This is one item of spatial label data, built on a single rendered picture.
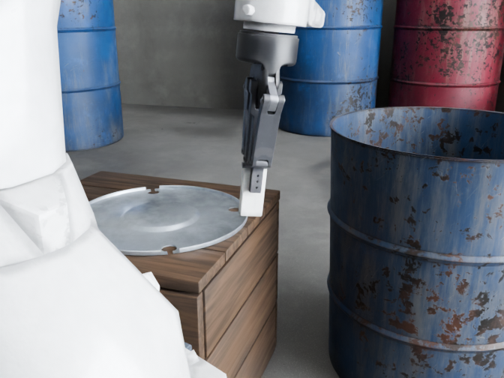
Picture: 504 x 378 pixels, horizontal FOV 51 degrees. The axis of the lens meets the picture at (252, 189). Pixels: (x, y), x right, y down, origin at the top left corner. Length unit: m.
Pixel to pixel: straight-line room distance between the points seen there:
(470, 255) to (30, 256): 0.68
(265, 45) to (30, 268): 0.42
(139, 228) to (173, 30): 3.10
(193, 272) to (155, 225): 0.16
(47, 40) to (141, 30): 3.67
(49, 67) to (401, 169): 0.60
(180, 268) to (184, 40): 3.20
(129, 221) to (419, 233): 0.45
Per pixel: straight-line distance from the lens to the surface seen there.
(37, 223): 0.29
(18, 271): 0.30
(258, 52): 0.63
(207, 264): 0.73
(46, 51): 0.31
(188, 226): 0.84
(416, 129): 1.20
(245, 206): 0.70
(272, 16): 0.63
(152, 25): 3.94
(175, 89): 3.92
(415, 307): 0.90
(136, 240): 0.81
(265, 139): 0.64
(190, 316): 0.71
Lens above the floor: 0.68
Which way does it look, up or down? 19 degrees down
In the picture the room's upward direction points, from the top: straight up
